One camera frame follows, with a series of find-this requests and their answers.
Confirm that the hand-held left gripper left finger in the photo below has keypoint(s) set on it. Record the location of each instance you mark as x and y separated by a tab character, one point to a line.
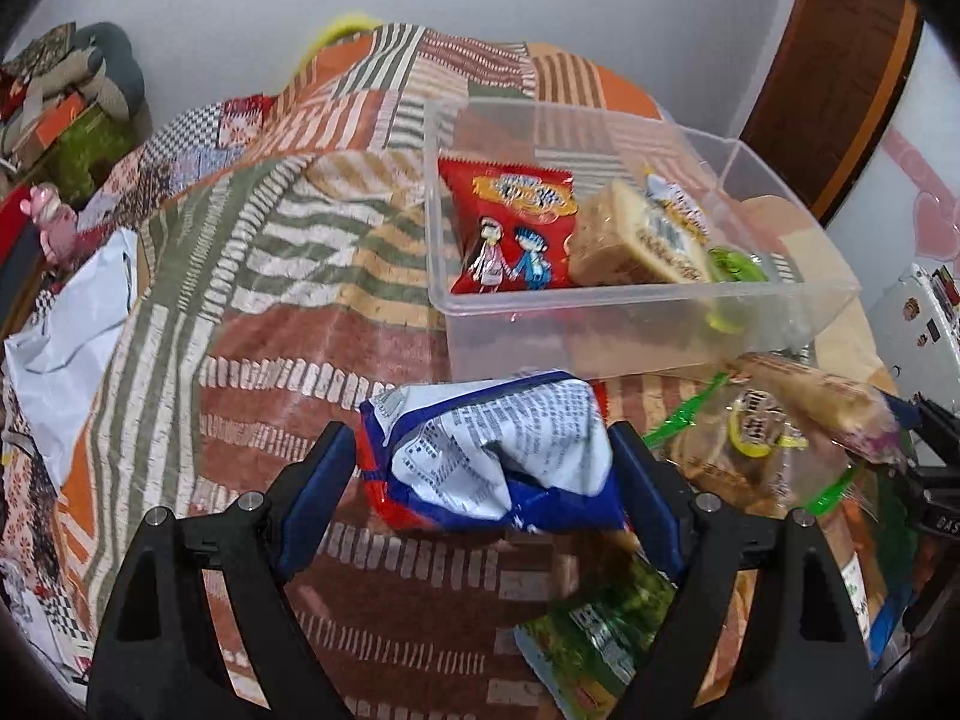
307	517

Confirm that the yellow green fabric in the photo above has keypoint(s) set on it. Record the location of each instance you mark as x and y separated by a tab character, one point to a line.
337	30

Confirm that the clear plastic container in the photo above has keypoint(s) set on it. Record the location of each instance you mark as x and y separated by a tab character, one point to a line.
600	345

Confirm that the red cartoon snack packet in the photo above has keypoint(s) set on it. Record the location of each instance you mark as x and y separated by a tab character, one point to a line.
510	229

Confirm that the green jelly cup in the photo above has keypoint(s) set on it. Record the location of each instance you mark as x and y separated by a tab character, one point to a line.
739	270

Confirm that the pink toy figure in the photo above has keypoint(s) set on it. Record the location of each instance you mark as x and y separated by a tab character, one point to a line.
54	221

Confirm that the white appliance with stickers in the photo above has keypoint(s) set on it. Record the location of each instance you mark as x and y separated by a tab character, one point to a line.
919	330

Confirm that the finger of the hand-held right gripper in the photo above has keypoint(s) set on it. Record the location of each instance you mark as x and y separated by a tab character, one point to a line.
930	427
934	499

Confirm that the orange green snack packet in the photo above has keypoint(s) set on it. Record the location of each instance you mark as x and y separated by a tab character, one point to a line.
855	585

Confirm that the blue white snack packet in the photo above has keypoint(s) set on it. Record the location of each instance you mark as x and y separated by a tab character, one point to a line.
487	457

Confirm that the wrapped sponge cake slice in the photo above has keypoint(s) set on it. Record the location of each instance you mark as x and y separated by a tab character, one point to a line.
630	236

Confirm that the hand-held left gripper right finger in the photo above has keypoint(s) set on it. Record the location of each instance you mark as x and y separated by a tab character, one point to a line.
654	517

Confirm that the pile of clothes and boxes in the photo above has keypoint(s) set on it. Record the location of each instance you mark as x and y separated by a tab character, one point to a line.
67	105

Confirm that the white plastic bag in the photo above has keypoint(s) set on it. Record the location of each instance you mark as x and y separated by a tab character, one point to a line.
67	337

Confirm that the clear bread packet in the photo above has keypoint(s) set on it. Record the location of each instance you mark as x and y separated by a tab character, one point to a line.
780	427

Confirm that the brown wooden door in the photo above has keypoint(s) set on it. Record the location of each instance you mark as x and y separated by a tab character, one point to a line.
840	67

